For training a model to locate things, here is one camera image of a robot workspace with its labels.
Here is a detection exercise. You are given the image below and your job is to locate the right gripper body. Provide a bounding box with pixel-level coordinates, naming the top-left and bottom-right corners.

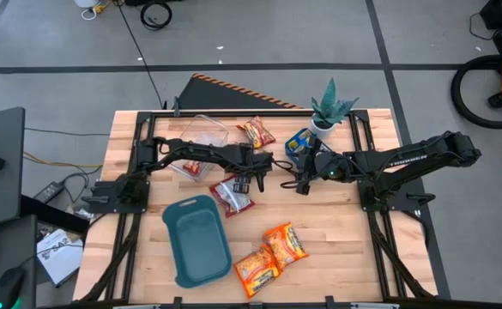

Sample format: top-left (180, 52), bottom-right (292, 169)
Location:
top-left (295, 149), bottom-right (336, 181)

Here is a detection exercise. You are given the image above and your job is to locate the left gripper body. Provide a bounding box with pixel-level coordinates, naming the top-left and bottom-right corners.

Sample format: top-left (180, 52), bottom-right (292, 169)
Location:
top-left (244, 148), bottom-right (275, 177)

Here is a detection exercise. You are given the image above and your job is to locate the blue Maruchan noodle packet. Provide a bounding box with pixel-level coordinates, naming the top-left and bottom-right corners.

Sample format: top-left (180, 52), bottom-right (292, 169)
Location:
top-left (287, 130), bottom-right (314, 155)

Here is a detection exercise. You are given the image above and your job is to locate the red Maruchan noodle packet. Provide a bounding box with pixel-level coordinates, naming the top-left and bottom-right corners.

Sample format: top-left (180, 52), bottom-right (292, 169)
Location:
top-left (236, 115), bottom-right (276, 150)
top-left (209, 173), bottom-right (256, 219)
top-left (181, 161), bottom-right (203, 176)

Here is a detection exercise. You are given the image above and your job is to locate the orange Maruchan noodle packet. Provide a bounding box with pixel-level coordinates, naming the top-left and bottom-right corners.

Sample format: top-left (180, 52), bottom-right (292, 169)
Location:
top-left (262, 221), bottom-right (310, 271)
top-left (233, 244), bottom-right (281, 300)

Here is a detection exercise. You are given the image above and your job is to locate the white plant pot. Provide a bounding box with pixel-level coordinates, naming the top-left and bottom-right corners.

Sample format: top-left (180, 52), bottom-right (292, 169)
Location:
top-left (309, 118), bottom-right (336, 141)

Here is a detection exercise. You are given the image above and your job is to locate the blue snack packet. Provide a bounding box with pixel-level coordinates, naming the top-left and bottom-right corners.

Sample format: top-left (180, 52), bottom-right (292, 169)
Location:
top-left (283, 127), bottom-right (323, 167)

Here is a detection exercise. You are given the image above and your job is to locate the green succulent plant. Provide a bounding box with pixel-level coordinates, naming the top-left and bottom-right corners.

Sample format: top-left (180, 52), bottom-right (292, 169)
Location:
top-left (309, 76), bottom-right (360, 130)

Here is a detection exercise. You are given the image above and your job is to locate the clear plastic container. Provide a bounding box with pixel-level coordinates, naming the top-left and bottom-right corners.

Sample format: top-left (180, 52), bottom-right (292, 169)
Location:
top-left (168, 113), bottom-right (230, 184)

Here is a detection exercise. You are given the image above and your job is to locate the black mat with orange stripes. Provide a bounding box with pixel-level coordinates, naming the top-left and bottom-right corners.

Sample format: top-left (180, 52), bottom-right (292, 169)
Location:
top-left (176, 72), bottom-right (305, 111)

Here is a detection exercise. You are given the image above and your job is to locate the large teal plastic bin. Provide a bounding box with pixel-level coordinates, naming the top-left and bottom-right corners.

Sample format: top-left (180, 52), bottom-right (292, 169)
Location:
top-left (161, 195), bottom-right (233, 289)

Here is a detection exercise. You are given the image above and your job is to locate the black power adapter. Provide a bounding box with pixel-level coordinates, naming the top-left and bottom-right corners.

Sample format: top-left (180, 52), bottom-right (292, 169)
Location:
top-left (33, 181), bottom-right (65, 204)

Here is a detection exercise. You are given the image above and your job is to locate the white paper manual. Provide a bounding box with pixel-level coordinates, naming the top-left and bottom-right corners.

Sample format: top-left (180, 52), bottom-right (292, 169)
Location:
top-left (36, 228), bottom-right (84, 288)

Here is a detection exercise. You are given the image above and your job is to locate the low black desk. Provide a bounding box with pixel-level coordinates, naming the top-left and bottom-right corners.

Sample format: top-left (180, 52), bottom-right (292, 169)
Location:
top-left (0, 214), bottom-right (38, 309)

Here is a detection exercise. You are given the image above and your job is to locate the black computer mouse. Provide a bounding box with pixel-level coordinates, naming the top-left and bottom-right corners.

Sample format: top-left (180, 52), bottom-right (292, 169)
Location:
top-left (0, 266), bottom-right (27, 309)

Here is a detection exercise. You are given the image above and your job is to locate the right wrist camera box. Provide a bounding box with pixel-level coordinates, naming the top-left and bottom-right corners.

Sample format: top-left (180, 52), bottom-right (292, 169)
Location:
top-left (294, 179), bottom-right (312, 197)

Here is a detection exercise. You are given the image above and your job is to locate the black aluminium table frame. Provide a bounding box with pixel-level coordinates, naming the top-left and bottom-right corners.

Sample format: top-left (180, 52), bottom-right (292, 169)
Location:
top-left (72, 107), bottom-right (440, 309)

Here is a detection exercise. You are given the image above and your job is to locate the long black floor cable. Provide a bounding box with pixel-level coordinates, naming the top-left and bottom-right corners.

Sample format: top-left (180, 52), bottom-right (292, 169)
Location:
top-left (112, 0), bottom-right (166, 108)

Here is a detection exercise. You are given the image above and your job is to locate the coiled black cable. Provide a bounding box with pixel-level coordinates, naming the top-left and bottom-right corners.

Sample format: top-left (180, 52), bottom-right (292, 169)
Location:
top-left (139, 1), bottom-right (173, 31)

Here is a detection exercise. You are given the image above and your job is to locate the thin black cable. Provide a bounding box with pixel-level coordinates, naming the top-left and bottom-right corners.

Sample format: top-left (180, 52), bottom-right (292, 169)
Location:
top-left (24, 127), bottom-right (111, 137)
top-left (469, 11), bottom-right (499, 42)

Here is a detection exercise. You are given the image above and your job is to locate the yellow cable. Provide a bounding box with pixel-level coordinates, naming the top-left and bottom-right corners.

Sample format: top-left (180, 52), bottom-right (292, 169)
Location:
top-left (22, 150), bottom-right (104, 169)

